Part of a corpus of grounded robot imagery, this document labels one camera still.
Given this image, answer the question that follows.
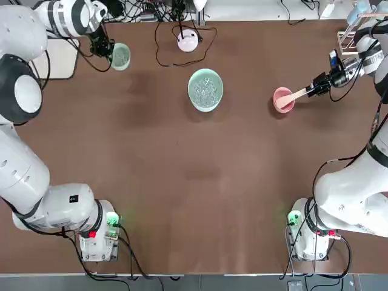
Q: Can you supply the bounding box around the white wire cup rack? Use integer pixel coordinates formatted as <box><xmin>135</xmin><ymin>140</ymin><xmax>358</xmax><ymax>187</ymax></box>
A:
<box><xmin>336</xmin><ymin>12</ymin><xmax>388</xmax><ymax>55</ymax></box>

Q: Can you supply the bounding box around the black base power cable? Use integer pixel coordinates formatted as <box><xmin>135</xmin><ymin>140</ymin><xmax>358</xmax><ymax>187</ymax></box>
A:
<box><xmin>278</xmin><ymin>236</ymin><xmax>354</xmax><ymax>281</ymax></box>
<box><xmin>62</xmin><ymin>226</ymin><xmax>186</xmax><ymax>291</ymax></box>

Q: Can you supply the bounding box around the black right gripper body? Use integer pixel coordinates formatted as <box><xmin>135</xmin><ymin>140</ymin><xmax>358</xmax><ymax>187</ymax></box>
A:
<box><xmin>330</xmin><ymin>67</ymin><xmax>349</xmax><ymax>89</ymax></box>

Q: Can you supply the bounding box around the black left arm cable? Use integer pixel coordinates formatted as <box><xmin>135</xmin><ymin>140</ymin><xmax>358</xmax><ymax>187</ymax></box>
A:
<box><xmin>28</xmin><ymin>22</ymin><xmax>113</xmax><ymax>92</ymax></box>

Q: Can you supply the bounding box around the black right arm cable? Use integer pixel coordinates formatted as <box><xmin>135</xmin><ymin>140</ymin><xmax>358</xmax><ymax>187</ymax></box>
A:
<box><xmin>312</xmin><ymin>65</ymin><xmax>388</xmax><ymax>219</ymax></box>

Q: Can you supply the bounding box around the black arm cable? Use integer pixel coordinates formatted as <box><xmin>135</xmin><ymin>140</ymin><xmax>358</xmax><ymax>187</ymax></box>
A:
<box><xmin>28</xmin><ymin>22</ymin><xmax>113</xmax><ymax>92</ymax></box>
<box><xmin>312</xmin><ymin>65</ymin><xmax>388</xmax><ymax>219</ymax></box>

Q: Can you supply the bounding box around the black lamp cable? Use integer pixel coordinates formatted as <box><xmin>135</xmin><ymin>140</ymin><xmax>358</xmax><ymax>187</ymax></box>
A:
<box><xmin>155</xmin><ymin>18</ymin><xmax>218</xmax><ymax>67</ymax></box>

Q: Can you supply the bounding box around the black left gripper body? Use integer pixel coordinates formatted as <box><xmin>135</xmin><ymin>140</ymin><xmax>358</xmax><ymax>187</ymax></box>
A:
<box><xmin>90</xmin><ymin>25</ymin><xmax>110</xmax><ymax>46</ymax></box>

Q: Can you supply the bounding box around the large green bowl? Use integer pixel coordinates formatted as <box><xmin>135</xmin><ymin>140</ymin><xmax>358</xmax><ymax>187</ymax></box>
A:
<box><xmin>187</xmin><ymin>68</ymin><xmax>225</xmax><ymax>113</ymax></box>

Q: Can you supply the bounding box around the white grey-rimmed cutting board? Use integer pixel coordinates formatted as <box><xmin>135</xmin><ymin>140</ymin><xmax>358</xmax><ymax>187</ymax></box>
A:
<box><xmin>30</xmin><ymin>38</ymin><xmax>80</xmax><ymax>80</ymax></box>

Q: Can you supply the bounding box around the small green bowl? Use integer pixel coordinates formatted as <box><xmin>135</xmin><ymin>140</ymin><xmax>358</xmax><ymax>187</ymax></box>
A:
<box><xmin>109</xmin><ymin>42</ymin><xmax>133</xmax><ymax>72</ymax></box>

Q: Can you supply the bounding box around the blue cup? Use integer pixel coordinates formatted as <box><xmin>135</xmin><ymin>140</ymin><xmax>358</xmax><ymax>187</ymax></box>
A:
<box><xmin>347</xmin><ymin>0</ymin><xmax>372</xmax><ymax>25</ymax></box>

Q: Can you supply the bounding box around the pink bowl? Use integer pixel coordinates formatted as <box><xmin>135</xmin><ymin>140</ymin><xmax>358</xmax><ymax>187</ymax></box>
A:
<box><xmin>273</xmin><ymin>87</ymin><xmax>296</xmax><ymax>114</ymax></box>

